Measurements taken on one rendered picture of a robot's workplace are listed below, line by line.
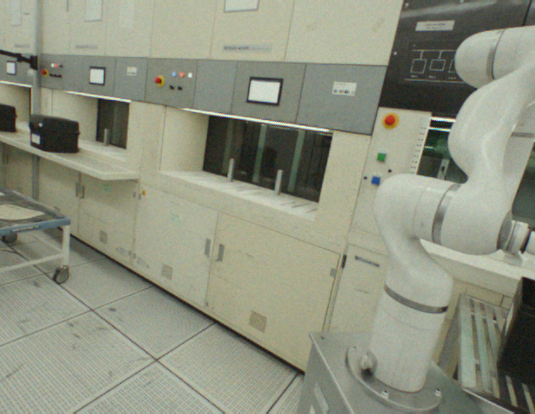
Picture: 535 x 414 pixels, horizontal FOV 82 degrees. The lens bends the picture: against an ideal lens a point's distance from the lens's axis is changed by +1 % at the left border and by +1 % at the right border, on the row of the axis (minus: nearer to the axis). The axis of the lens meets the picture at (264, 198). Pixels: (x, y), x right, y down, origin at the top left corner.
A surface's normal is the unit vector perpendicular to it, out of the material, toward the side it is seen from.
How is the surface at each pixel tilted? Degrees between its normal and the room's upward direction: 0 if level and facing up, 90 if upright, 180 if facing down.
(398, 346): 90
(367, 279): 90
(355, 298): 90
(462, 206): 66
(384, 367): 90
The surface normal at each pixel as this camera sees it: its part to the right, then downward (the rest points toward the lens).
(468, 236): -0.62, 0.36
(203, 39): -0.53, 0.08
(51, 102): 0.83, 0.25
